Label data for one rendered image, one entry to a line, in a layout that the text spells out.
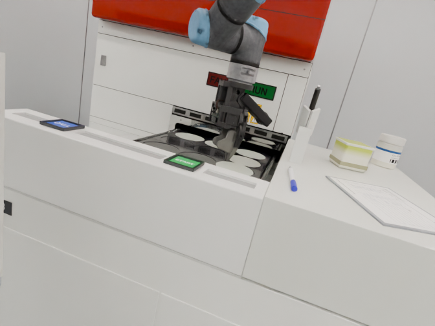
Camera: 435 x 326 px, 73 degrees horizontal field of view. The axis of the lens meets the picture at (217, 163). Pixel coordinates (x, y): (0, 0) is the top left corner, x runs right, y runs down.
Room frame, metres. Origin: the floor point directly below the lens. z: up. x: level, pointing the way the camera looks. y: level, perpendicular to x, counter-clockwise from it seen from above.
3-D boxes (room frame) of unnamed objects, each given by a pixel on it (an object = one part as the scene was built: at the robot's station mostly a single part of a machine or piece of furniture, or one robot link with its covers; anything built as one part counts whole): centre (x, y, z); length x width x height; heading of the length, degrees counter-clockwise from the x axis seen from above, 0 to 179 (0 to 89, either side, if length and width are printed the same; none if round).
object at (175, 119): (1.07, 0.00, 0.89); 0.44 x 0.02 x 0.10; 77
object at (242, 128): (0.77, -0.03, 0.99); 0.05 x 0.02 x 0.09; 23
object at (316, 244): (0.68, -0.32, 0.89); 0.62 x 0.35 x 0.14; 167
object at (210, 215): (0.52, 0.18, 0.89); 0.55 x 0.09 x 0.14; 77
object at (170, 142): (0.86, 0.03, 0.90); 0.34 x 0.34 x 0.01; 77
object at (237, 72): (0.78, -0.01, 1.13); 0.08 x 0.08 x 0.05
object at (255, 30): (0.78, -0.01, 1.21); 0.09 x 0.08 x 0.11; 123
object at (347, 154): (0.76, -0.33, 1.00); 0.07 x 0.07 x 0.07; 4
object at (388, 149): (0.91, -0.50, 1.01); 0.07 x 0.07 x 0.10
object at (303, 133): (0.70, -0.18, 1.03); 0.06 x 0.04 x 0.13; 167
